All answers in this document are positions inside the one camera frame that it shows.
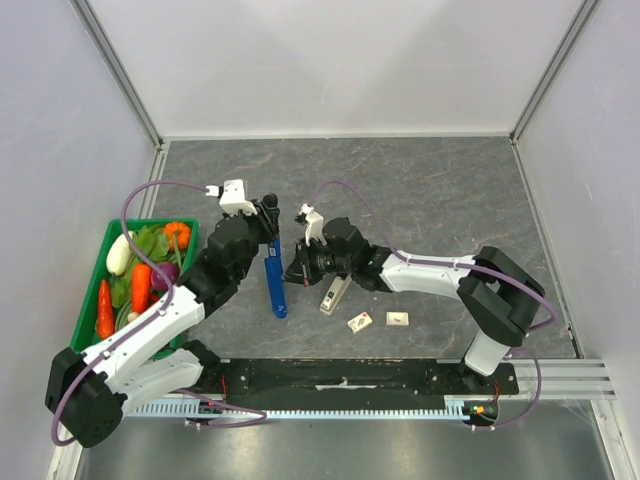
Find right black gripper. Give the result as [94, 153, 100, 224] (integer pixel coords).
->
[281, 236, 354, 288]

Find blue stapler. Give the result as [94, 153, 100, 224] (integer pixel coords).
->
[264, 238, 288, 319]

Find staple box with red mark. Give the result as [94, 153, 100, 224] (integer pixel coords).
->
[347, 312, 373, 334]

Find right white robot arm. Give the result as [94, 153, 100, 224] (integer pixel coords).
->
[284, 209, 545, 394]

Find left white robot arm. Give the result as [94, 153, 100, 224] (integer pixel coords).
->
[45, 192, 280, 448]

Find beige black stapler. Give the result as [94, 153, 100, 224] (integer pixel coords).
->
[319, 276, 351, 315]

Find orange toy pumpkin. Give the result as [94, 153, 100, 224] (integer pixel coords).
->
[162, 222, 192, 251]

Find white staple box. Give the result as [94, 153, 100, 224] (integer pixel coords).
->
[386, 312, 410, 327]

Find purple toy onion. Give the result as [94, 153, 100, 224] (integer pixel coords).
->
[151, 262, 180, 292]

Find green toy leafy vegetable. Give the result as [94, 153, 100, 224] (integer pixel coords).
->
[132, 224, 170, 263]

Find orange toy carrot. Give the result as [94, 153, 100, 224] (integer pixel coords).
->
[131, 263, 152, 314]

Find white toy eggplant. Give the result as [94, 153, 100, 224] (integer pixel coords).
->
[105, 233, 133, 276]

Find green toy beans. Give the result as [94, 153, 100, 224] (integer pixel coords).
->
[115, 300, 132, 332]

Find red toy chili pepper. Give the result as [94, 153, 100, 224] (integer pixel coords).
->
[95, 279, 115, 340]

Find green plastic bin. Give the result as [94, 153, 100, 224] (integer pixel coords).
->
[70, 218, 199, 352]

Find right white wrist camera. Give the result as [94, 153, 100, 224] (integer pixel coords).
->
[295, 203, 324, 246]

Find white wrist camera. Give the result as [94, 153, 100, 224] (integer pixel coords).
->
[205, 179, 257, 216]
[295, 203, 324, 246]

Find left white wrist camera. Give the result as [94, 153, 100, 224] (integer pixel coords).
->
[205, 179, 257, 216]

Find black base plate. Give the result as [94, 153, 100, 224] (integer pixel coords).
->
[192, 359, 519, 411]

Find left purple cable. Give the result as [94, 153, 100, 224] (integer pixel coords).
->
[52, 179, 270, 446]

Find purple cable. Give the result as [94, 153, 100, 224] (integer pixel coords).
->
[307, 180, 557, 432]
[52, 179, 270, 446]

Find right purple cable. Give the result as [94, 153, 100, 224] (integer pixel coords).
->
[307, 180, 557, 432]

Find light blue cable duct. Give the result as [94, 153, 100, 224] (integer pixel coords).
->
[124, 395, 494, 418]

